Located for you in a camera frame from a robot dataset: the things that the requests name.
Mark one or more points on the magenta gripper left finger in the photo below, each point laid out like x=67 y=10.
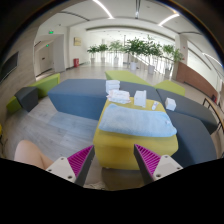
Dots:
x=74 y=168

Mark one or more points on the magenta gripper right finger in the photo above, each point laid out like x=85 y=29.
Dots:
x=153 y=166

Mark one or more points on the light blue towel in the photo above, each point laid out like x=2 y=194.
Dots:
x=143 y=123

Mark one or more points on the yellow ottoman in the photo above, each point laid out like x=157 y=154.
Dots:
x=116 y=151

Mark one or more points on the bare knee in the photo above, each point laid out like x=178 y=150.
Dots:
x=28 y=153

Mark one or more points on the dark grey bench sofa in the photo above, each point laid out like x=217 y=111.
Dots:
x=193 y=121

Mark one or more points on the small white bottle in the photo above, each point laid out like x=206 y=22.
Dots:
x=155 y=104

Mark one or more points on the white tissue box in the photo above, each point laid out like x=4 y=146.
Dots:
x=170 y=104

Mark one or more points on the blue bench sofa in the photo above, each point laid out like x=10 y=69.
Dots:
x=80 y=97

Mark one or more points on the white plastic packet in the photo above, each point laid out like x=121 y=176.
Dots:
x=140 y=98

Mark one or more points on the folded white patterned cloth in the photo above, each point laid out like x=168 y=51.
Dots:
x=119 y=96

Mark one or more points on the dark grey cube ottoman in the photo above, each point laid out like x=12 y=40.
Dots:
x=27 y=97

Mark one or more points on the green bench left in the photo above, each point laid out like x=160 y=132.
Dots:
x=43 y=86

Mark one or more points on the green bench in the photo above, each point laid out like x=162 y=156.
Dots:
x=126 y=76
x=43 y=86

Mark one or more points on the stack of white towels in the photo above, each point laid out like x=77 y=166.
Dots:
x=112 y=85

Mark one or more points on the green bench far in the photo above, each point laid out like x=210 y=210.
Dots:
x=126 y=76

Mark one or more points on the red trash bin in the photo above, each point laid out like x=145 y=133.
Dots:
x=76 y=62

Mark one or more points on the potted green plant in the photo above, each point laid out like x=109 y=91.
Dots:
x=134 y=48
x=171 y=55
x=93 y=50

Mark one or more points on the wall-mounted black screen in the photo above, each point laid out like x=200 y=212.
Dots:
x=10 y=65

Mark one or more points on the framed wall picture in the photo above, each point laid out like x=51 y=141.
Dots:
x=77 y=41

